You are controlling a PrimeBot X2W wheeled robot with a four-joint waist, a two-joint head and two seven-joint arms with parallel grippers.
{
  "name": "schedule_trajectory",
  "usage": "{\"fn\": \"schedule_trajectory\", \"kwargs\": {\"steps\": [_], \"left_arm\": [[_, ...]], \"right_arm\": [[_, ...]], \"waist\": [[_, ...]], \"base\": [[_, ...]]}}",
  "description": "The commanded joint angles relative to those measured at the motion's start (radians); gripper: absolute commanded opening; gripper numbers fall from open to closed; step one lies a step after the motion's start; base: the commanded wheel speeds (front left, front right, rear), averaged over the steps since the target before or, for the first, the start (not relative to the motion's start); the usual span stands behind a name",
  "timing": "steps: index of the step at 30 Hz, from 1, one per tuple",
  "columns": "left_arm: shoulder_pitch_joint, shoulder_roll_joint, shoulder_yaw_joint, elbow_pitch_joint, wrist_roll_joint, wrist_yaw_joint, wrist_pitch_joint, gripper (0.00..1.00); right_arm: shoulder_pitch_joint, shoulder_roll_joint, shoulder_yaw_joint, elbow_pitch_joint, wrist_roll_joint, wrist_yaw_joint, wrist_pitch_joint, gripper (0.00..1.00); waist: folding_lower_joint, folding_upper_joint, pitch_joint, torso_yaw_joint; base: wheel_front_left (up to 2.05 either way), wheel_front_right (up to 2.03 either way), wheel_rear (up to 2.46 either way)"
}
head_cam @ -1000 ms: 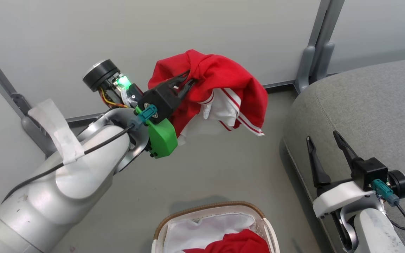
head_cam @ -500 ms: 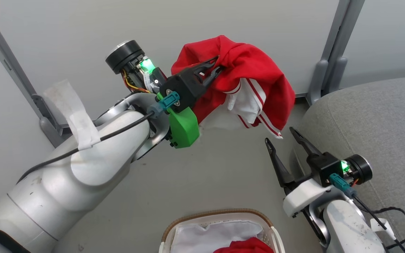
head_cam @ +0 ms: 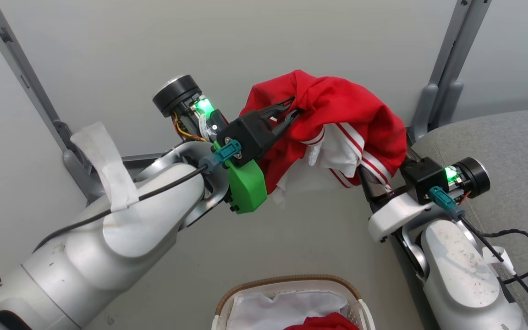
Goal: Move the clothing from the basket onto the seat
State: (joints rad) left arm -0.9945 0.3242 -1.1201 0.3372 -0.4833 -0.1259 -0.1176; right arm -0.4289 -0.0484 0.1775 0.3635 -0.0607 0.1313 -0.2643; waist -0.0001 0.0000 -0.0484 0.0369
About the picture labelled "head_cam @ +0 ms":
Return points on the white cloth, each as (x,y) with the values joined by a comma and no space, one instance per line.
(268,311)

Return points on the grey fabric sofa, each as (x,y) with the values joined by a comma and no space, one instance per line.
(516,151)

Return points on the grey partition bottom rail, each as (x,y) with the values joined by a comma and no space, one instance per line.
(145,157)

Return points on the plain red garment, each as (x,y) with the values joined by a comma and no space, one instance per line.
(323,322)

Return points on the wide white tape strip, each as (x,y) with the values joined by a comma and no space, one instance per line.
(108,160)

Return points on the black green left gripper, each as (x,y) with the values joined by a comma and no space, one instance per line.
(248,137)

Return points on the grey partition post with foot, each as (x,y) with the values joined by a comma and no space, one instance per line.
(21,68)

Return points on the grey double partition post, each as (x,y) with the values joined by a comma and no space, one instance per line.
(447,59)

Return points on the red white-striped garment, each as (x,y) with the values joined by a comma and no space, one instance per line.
(342,105)

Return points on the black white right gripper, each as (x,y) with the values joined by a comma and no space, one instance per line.
(422,181)

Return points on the white woven-rim laundry basket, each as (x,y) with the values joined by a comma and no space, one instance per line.
(291,280)

